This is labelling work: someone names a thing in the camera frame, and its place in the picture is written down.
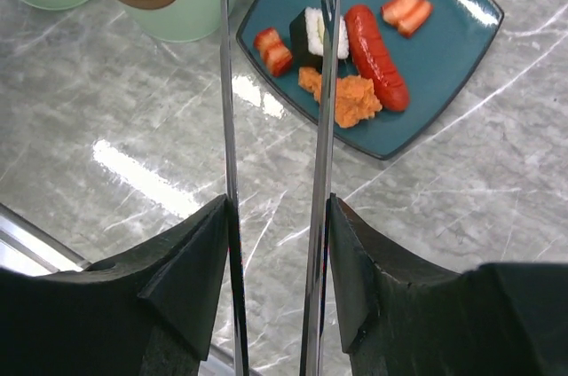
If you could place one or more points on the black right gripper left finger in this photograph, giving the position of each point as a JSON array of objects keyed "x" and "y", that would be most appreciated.
[{"x": 149, "y": 310}]

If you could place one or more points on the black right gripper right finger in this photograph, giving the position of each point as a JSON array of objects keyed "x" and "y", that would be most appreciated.
[{"x": 400, "y": 314}]

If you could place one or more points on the orange fried chicken piece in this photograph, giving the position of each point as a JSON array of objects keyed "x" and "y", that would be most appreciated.
[{"x": 355, "y": 98}]

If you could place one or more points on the red sausage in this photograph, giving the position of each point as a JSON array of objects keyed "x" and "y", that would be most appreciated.
[{"x": 372, "y": 59}]

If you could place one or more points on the pork belly piece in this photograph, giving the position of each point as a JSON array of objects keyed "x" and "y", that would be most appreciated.
[
  {"x": 276, "y": 56},
  {"x": 407, "y": 16}
]

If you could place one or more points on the sushi roll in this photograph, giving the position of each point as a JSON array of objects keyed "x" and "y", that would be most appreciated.
[{"x": 307, "y": 32}]

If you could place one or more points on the metal tongs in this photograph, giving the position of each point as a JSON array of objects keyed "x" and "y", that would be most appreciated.
[{"x": 316, "y": 274}]

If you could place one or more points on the teal square plate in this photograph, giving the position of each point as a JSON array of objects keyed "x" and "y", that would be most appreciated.
[{"x": 436, "y": 62}]

